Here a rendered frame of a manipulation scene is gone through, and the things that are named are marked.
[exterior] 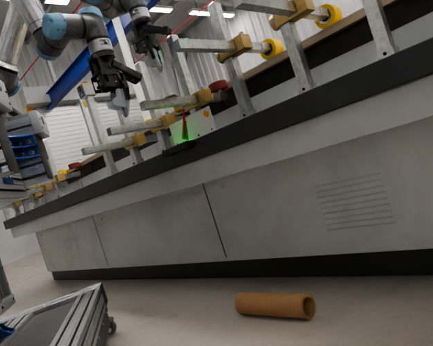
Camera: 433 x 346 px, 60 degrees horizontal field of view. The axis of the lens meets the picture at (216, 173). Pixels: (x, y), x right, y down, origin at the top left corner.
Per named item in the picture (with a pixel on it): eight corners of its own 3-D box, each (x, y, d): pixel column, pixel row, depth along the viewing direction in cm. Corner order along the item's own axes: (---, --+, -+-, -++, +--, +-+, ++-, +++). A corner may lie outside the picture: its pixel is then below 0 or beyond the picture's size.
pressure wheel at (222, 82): (225, 105, 152) (216, 78, 152) (212, 111, 158) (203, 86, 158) (237, 104, 158) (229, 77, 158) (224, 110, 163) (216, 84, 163)
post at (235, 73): (253, 130, 131) (212, -1, 131) (247, 132, 134) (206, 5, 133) (260, 128, 134) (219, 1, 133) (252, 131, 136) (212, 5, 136)
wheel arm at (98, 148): (86, 155, 163) (83, 146, 163) (83, 157, 165) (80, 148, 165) (163, 139, 193) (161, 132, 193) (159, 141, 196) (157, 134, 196)
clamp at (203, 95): (205, 101, 143) (201, 88, 143) (183, 112, 153) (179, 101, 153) (214, 100, 147) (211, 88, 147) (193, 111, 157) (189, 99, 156)
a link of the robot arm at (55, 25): (42, 49, 117) (76, 49, 124) (53, 32, 109) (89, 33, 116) (35, 25, 117) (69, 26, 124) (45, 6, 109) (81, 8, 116)
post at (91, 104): (112, 175, 202) (86, 95, 201) (108, 176, 205) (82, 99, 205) (119, 173, 205) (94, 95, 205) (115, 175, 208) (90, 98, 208)
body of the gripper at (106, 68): (95, 95, 121) (84, 60, 121) (117, 94, 127) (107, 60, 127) (106, 87, 116) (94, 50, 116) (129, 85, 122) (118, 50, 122)
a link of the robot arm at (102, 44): (104, 48, 127) (115, 37, 122) (108, 61, 127) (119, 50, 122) (83, 48, 122) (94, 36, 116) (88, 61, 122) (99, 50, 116)
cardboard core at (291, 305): (298, 300, 119) (232, 297, 140) (306, 324, 119) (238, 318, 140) (311, 289, 125) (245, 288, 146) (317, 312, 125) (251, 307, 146)
